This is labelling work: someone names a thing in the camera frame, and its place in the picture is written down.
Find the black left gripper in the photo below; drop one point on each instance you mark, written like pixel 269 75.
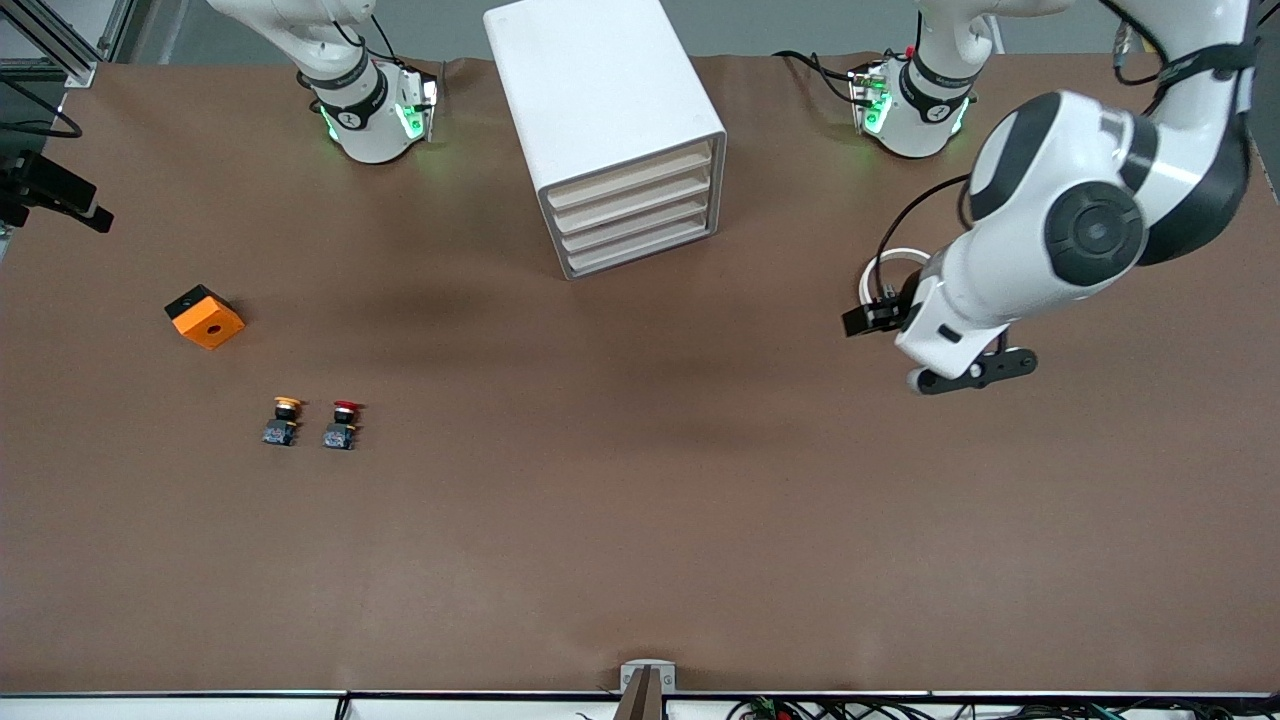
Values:
pixel 886 311

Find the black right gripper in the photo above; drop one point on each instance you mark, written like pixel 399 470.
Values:
pixel 40 183

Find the red push button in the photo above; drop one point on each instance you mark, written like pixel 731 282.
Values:
pixel 341 432

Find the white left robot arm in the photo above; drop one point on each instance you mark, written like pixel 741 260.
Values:
pixel 1090 230

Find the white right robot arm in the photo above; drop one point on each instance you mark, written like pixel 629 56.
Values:
pixel 365 130

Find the yellow push button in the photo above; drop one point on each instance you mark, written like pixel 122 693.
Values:
pixel 284 428

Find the orange and black box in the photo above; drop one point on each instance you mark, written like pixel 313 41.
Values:
pixel 208 322

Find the brown table cover sheet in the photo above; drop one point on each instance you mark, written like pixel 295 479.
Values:
pixel 640 500

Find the aluminium frame post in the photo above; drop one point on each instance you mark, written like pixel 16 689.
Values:
pixel 60 50

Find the silver base connector bracket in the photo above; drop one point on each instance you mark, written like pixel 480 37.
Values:
pixel 868 100
pixel 418 100

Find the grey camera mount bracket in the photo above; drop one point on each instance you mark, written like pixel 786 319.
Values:
pixel 648 675

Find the white table edge rail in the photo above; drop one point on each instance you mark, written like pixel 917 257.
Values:
pixel 200 708

